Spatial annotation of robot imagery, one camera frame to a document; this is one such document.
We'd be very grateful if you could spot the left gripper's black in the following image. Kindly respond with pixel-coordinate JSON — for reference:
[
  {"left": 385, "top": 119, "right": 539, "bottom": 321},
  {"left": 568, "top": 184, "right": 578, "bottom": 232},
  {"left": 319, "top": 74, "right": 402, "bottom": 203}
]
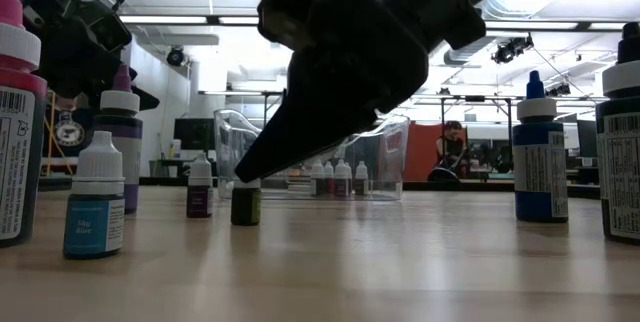
[{"left": 40, "top": 0, "right": 161, "bottom": 112}]

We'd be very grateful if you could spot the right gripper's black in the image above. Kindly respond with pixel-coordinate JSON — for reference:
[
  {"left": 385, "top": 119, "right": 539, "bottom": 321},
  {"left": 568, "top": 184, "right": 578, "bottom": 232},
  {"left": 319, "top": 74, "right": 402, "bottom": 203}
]
[{"left": 233, "top": 0, "right": 430, "bottom": 184}]

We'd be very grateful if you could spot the large purple food coloring bottle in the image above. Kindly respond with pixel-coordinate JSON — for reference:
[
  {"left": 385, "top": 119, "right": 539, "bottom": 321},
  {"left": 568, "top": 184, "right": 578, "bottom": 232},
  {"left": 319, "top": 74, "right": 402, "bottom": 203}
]
[{"left": 92, "top": 64, "right": 145, "bottom": 215}]

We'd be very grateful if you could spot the small purple dropper bottle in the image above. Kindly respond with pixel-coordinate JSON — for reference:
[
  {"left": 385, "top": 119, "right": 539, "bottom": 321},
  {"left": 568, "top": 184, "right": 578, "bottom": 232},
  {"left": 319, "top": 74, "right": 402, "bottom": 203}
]
[{"left": 186, "top": 151, "right": 215, "bottom": 219}]

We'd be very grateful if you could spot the small green dropper bottle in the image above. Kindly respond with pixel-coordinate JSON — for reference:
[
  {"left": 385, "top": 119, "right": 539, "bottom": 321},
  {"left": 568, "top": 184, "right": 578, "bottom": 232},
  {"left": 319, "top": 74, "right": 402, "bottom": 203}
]
[{"left": 230, "top": 177, "right": 262, "bottom": 227}]

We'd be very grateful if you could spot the small sky blue dropper bottle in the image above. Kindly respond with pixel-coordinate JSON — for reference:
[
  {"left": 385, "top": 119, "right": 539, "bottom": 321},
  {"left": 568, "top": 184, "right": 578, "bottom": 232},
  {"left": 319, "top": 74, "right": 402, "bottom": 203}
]
[{"left": 62, "top": 130, "right": 126, "bottom": 261}]

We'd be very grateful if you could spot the large blue food coloring bottle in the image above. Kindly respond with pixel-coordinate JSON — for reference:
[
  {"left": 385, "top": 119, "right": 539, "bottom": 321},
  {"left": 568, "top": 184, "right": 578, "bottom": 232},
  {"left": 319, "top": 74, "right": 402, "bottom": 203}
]
[{"left": 512, "top": 69, "right": 570, "bottom": 224}]

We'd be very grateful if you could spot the large black food coloring bottle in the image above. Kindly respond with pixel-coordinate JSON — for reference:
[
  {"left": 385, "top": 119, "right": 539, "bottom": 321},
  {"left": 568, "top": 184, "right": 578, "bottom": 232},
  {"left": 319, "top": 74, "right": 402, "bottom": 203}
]
[{"left": 594, "top": 20, "right": 640, "bottom": 247}]

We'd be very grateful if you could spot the black monitor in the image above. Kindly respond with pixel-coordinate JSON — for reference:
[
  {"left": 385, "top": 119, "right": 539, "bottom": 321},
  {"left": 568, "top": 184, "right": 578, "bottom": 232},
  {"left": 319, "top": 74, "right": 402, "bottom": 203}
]
[
  {"left": 577, "top": 119, "right": 600, "bottom": 159},
  {"left": 173, "top": 117, "right": 217, "bottom": 152}
]

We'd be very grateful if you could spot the long ceiling light bar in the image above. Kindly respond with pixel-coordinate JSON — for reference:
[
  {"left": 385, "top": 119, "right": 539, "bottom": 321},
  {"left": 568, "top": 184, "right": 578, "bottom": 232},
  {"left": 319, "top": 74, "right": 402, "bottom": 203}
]
[{"left": 118, "top": 13, "right": 622, "bottom": 32}]

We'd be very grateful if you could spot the clear plastic bin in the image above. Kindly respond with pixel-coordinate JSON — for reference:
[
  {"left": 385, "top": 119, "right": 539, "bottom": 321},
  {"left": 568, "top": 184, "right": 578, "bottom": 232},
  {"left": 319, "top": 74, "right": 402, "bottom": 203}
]
[{"left": 213, "top": 108, "right": 411, "bottom": 202}]

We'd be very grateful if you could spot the yellow stand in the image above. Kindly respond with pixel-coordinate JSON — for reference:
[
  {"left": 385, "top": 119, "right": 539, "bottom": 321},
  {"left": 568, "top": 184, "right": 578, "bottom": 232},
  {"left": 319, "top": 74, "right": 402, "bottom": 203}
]
[{"left": 44, "top": 90, "right": 76, "bottom": 179}]

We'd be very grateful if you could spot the orange partition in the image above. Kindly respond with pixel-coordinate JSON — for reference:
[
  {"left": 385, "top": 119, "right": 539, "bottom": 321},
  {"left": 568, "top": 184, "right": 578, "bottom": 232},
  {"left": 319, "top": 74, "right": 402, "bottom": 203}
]
[{"left": 403, "top": 122, "right": 469, "bottom": 182}]

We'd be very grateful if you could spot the black office chair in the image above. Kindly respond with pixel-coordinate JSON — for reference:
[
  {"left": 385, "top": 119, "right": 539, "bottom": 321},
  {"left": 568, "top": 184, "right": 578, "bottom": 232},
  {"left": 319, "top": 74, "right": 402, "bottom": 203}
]
[{"left": 427, "top": 166, "right": 454, "bottom": 182}]

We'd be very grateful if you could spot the black ceiling spotlight cluster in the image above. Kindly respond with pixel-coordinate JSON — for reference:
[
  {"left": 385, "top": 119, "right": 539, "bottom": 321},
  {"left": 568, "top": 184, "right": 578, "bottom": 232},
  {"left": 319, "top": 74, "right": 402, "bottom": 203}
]
[{"left": 490, "top": 34, "right": 535, "bottom": 66}]

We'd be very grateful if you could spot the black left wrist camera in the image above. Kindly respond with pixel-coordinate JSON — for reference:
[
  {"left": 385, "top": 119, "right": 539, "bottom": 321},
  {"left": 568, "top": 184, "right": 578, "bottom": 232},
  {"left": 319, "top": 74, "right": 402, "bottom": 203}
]
[{"left": 79, "top": 0, "right": 134, "bottom": 56}]

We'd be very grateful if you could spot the silver ceiling duct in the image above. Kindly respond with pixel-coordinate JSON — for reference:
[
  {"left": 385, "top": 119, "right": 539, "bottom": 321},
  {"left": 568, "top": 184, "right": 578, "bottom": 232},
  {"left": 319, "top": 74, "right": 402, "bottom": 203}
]
[{"left": 442, "top": 36, "right": 501, "bottom": 67}]

